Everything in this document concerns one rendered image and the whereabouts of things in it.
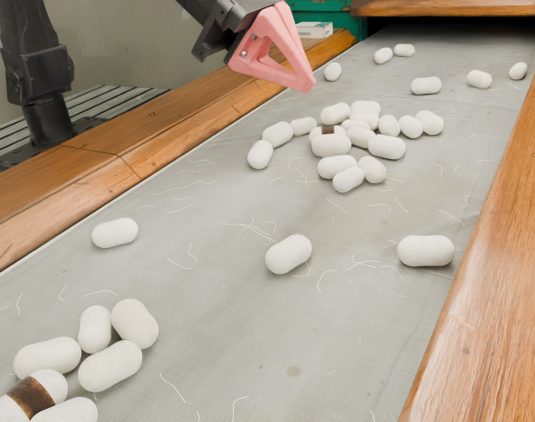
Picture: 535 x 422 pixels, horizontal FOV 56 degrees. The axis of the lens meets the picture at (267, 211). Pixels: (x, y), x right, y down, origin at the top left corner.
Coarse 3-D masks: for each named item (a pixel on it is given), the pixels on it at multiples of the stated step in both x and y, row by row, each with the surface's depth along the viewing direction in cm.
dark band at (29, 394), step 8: (16, 384) 25; (24, 384) 25; (32, 384) 25; (40, 384) 25; (8, 392) 24; (16, 392) 24; (24, 392) 24; (32, 392) 24; (40, 392) 25; (48, 392) 25; (16, 400) 24; (24, 400) 24; (32, 400) 24; (40, 400) 24; (48, 400) 25; (24, 408) 24; (32, 408) 24; (40, 408) 24; (48, 408) 25; (32, 416) 24
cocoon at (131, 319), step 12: (132, 300) 30; (120, 312) 29; (132, 312) 29; (144, 312) 29; (120, 324) 29; (132, 324) 28; (144, 324) 28; (156, 324) 29; (132, 336) 28; (144, 336) 28; (156, 336) 29; (144, 348) 29
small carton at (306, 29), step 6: (300, 24) 87; (306, 24) 87; (312, 24) 86; (318, 24) 86; (324, 24) 85; (330, 24) 86; (300, 30) 86; (306, 30) 86; (312, 30) 85; (318, 30) 85; (324, 30) 84; (330, 30) 86; (300, 36) 87; (306, 36) 86; (312, 36) 86; (318, 36) 85; (324, 36) 85
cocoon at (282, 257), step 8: (288, 240) 34; (296, 240) 34; (304, 240) 34; (272, 248) 33; (280, 248) 33; (288, 248) 33; (296, 248) 34; (304, 248) 34; (272, 256) 33; (280, 256) 33; (288, 256) 33; (296, 256) 33; (304, 256) 34; (272, 264) 33; (280, 264) 33; (288, 264) 33; (296, 264) 34; (280, 272) 33
